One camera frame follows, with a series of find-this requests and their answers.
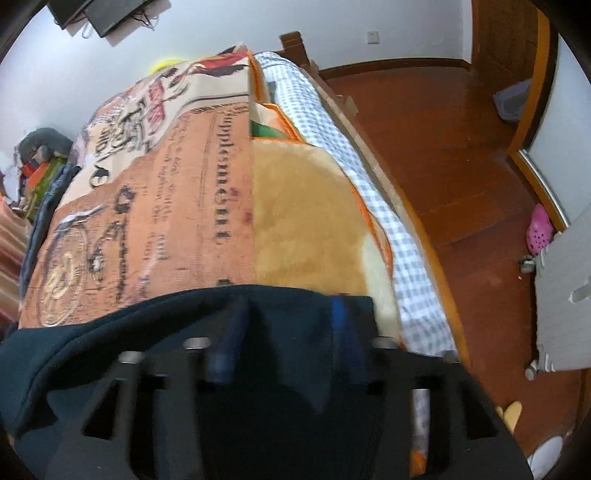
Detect brown wooden door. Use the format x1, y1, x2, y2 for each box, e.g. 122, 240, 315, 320
472, 0, 538, 93

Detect pink croc slipper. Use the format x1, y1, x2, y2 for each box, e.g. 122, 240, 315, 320
526, 204, 554, 256

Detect grey bin on floor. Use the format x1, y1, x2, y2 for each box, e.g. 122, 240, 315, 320
493, 79, 532, 123

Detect large black wall television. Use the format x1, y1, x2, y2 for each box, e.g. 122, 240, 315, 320
47, 0, 92, 29

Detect wooden bed post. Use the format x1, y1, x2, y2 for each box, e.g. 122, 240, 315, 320
277, 31, 311, 70

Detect green patterned storage bag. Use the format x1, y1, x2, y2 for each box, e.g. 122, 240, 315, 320
24, 157, 66, 221

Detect grey plush toy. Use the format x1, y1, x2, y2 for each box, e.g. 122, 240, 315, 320
17, 127, 73, 164

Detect yellow curved headboard pad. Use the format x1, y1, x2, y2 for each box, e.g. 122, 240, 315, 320
149, 58, 183, 75

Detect folded blue jeans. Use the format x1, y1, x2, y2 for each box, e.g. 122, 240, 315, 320
19, 162, 81, 300

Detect white sliding wardrobe door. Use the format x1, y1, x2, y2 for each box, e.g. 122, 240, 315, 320
511, 38, 590, 231

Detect dark navy fleece pants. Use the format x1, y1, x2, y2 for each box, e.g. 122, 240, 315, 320
1, 285, 386, 479

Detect white wall socket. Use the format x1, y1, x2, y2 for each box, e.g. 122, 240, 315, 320
367, 31, 380, 45

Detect blue checkered bed sheet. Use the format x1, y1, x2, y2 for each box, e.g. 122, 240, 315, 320
254, 52, 468, 359

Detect newspaper print bed blanket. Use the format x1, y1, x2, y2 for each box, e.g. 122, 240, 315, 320
18, 49, 402, 338

